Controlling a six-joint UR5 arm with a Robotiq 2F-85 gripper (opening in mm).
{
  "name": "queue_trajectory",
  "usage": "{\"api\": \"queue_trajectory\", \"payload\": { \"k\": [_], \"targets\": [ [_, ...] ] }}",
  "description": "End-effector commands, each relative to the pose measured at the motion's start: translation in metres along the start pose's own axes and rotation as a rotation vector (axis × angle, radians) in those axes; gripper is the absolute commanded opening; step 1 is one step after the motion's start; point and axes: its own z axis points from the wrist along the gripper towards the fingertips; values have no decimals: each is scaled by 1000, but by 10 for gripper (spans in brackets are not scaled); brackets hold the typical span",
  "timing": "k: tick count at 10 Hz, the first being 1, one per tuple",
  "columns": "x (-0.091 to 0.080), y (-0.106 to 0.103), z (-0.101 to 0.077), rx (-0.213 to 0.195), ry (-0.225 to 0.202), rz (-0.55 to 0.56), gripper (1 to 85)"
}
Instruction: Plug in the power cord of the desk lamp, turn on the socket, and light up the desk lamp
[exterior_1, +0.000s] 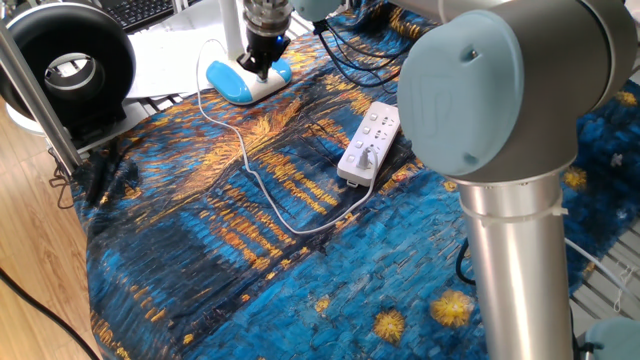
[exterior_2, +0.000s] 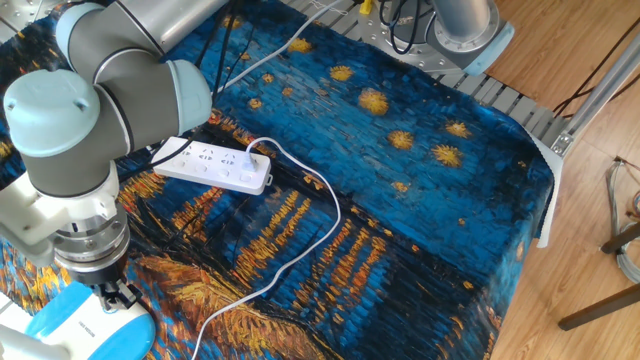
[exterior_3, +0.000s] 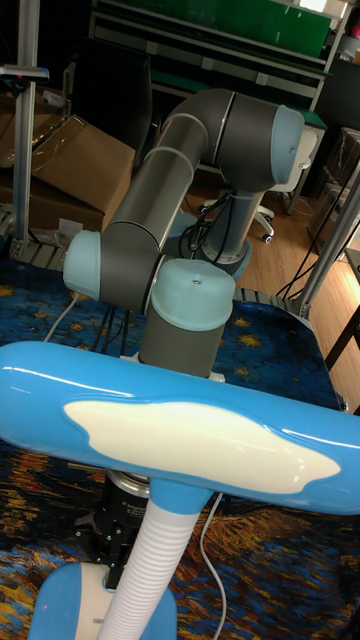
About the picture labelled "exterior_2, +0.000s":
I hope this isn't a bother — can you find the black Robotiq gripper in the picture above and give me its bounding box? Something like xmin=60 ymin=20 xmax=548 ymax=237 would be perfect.
xmin=68 ymin=255 xmax=145 ymax=315

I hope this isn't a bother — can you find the white power strip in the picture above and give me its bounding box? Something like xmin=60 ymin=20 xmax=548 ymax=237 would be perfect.
xmin=151 ymin=136 xmax=275 ymax=197

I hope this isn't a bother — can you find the white lamp power cord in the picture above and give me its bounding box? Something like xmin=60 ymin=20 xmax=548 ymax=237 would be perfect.
xmin=191 ymin=136 xmax=342 ymax=360

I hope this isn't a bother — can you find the blue and white desk lamp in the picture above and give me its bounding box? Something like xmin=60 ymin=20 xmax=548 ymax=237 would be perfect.
xmin=0 ymin=279 xmax=158 ymax=360

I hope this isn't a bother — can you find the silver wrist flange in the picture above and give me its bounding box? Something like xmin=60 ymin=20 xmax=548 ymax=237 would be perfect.
xmin=52 ymin=204 xmax=132 ymax=274

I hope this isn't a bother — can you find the starry night painted tablecloth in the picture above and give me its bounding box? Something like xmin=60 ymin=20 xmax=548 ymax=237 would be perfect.
xmin=0 ymin=0 xmax=555 ymax=360

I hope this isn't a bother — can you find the silver screwed metal plate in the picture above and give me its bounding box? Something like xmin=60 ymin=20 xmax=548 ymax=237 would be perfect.
xmin=0 ymin=0 xmax=57 ymax=27

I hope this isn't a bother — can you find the silver robot mounting plate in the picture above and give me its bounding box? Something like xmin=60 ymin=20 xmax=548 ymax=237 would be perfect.
xmin=344 ymin=0 xmax=481 ymax=77

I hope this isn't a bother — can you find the dark brown wooden leg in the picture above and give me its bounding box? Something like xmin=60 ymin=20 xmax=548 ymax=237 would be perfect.
xmin=557 ymin=283 xmax=640 ymax=332
xmin=599 ymin=222 xmax=640 ymax=255

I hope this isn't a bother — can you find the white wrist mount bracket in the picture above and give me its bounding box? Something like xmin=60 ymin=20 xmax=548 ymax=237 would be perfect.
xmin=0 ymin=159 xmax=121 ymax=269

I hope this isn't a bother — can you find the white power strip cable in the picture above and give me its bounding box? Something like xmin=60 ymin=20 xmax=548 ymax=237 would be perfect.
xmin=147 ymin=0 xmax=352 ymax=151

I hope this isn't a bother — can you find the grey coiled cable bundle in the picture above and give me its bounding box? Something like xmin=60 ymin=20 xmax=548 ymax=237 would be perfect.
xmin=604 ymin=157 xmax=640 ymax=285

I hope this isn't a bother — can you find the aluminium frame beam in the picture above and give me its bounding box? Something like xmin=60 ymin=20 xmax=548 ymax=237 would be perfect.
xmin=549 ymin=32 xmax=640 ymax=157

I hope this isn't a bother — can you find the black floor cable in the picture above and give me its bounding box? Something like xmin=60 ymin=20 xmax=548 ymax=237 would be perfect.
xmin=552 ymin=14 xmax=640 ymax=120

